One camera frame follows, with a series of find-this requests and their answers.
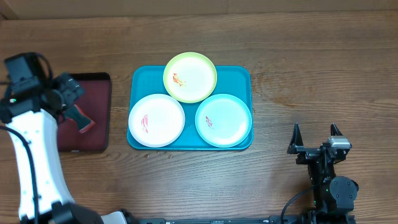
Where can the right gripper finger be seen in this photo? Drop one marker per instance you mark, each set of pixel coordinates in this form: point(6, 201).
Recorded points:
point(334, 131)
point(296, 143)

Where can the yellow-green plate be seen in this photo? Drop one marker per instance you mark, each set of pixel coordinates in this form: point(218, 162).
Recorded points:
point(190, 77)

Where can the teal plastic tray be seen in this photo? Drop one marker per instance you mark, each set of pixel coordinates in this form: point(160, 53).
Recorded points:
point(232, 80)

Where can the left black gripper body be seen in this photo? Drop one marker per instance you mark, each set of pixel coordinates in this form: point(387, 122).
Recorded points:
point(71, 88)

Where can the red and green sponge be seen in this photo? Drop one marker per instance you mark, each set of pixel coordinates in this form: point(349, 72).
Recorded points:
point(76, 114)

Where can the white plate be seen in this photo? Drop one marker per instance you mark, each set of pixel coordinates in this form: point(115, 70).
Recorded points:
point(156, 120)

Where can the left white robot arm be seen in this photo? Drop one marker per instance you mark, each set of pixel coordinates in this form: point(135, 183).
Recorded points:
point(30, 110)

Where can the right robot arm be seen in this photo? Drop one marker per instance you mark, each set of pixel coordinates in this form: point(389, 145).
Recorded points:
point(333, 195)

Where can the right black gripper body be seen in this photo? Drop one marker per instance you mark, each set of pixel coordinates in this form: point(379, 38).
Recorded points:
point(319, 168)

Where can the dark red small tray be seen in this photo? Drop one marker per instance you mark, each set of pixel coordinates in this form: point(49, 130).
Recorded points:
point(95, 103)

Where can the light blue plate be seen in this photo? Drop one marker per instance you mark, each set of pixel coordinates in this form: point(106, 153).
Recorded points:
point(223, 120)

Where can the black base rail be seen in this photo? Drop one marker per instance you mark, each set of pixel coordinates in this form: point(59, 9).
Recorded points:
point(273, 219)

